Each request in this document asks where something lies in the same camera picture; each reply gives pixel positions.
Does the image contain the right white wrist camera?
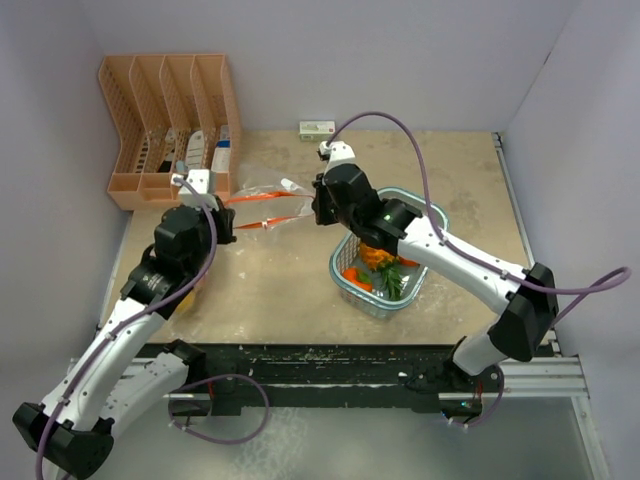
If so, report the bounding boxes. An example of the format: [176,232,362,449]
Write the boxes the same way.
[317,141,356,173]

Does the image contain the orange file organizer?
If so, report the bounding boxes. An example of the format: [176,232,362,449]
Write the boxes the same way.
[98,53,243,211]

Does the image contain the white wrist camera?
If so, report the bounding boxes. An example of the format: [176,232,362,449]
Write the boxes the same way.
[317,141,356,173]
[171,169,217,209]

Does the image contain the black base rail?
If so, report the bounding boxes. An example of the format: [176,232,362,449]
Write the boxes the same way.
[129,342,506,416]

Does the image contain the small green white box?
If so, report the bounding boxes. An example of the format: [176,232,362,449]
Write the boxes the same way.
[299,120,336,142]

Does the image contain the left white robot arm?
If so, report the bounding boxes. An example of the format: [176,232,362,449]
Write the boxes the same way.
[12,195,236,479]

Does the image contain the blue plastic basket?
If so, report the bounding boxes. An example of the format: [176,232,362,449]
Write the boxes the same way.
[328,186,449,321]

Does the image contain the white pack in organizer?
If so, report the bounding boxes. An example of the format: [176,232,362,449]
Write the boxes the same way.
[184,130,205,170]

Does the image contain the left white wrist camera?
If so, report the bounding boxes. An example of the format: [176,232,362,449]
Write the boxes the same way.
[171,169,217,209]

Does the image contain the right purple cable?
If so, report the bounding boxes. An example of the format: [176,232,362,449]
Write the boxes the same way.
[327,111,632,431]

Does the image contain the white blue bottle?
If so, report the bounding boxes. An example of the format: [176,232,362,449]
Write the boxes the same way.
[210,125,231,173]

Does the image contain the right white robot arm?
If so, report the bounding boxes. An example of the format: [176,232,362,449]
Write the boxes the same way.
[312,163,558,391]

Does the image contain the clear orange-zip bag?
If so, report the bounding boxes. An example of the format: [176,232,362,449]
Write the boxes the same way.
[175,284,203,316]

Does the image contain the orange peeled fruit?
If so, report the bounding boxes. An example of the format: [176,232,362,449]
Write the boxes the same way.
[358,241,403,301]

